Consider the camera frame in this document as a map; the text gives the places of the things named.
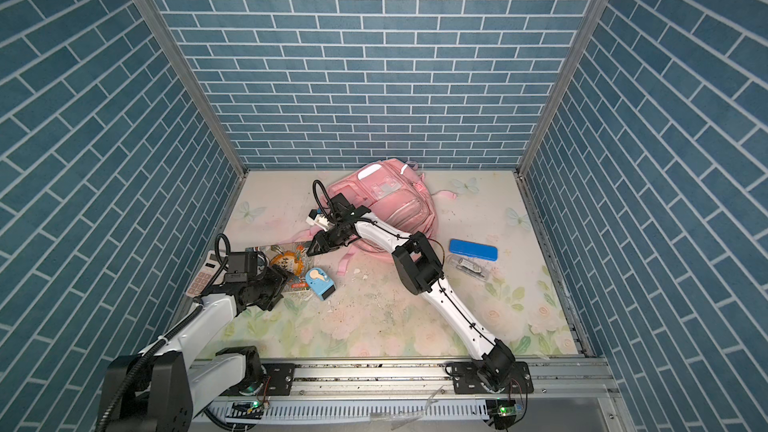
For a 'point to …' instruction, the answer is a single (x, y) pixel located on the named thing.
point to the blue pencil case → (473, 249)
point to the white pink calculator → (205, 274)
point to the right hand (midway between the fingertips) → (310, 251)
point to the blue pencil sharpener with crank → (320, 283)
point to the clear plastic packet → (473, 267)
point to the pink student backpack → (392, 190)
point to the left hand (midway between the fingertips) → (291, 279)
